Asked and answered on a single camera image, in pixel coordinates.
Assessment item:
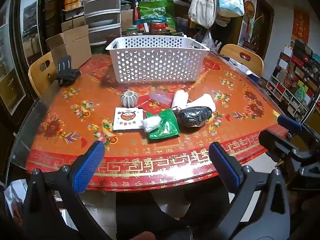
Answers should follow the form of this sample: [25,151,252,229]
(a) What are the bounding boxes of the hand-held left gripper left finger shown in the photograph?
[24,141,105,240]

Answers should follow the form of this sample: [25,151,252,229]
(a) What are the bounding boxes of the dark wooden cabinet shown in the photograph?
[0,0,63,123]

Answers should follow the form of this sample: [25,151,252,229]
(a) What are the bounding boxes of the wooden chair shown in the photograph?
[219,44,264,77]
[28,52,59,98]

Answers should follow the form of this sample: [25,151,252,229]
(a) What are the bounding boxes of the cream canvas tote bag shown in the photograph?
[188,0,217,29]

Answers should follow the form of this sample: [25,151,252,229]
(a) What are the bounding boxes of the translucent pink plastic box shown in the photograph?
[149,89,175,105]

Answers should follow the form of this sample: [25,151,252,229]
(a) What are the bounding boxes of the white shelf of boxes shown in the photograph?
[265,39,320,120]

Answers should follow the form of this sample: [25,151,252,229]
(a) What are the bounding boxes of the grey stacked tray organizer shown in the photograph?
[84,0,122,44]

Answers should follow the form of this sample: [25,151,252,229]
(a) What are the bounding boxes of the open cardboard box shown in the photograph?
[46,25,92,69]

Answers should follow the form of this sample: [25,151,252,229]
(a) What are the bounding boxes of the black plastic bag bundle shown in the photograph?
[178,106,212,128]

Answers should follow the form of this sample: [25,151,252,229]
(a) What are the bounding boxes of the pale ribbed pumpkin-shaped toy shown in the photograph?
[121,91,138,108]

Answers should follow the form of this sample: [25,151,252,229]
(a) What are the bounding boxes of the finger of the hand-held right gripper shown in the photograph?
[258,129,304,167]
[277,114,320,143]

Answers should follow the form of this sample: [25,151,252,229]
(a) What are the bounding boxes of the white towel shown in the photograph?
[171,90,188,110]

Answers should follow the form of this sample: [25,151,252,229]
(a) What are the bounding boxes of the black clamp phone holder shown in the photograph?
[55,56,81,87]

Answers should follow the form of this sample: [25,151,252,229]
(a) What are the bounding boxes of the white cloth roll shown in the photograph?
[186,94,216,112]

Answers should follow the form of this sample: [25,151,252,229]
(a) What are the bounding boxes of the white snack packet red print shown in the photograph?
[112,107,143,131]

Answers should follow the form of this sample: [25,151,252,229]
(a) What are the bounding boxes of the red round hanging ornament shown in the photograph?
[244,0,256,38]

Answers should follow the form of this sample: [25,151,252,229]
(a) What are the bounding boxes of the glass jar red lid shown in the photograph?
[149,19,166,36]

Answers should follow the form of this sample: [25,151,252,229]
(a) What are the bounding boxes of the green shopping bag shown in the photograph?
[138,0,175,28]

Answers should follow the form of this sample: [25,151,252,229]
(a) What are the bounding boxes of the person's dark trousers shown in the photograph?
[115,187,230,240]

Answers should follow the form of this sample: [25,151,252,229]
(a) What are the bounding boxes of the red printed tablecloth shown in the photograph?
[25,52,289,189]

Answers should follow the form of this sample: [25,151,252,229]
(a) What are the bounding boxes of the red wall poster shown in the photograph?
[291,9,310,43]

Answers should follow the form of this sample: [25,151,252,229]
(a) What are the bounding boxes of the orange cardboard box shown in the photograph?
[64,0,84,12]

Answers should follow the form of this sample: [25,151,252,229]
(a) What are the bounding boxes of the small white plastic bag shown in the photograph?
[140,116,163,133]

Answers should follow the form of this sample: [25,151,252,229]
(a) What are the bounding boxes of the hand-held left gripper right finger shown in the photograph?
[208,142,292,240]

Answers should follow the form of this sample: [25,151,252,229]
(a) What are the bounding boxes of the white paper sheet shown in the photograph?
[225,56,260,78]

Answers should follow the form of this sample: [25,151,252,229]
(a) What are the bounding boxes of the small green woven basket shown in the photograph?
[90,44,109,54]

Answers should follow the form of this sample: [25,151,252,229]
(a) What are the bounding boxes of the clear plastic bag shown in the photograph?
[201,29,222,53]

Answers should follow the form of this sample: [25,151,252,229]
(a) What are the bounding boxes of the white perforated plastic basket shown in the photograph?
[105,35,211,83]

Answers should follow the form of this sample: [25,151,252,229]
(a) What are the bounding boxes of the green plastic packet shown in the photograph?
[145,109,181,140]

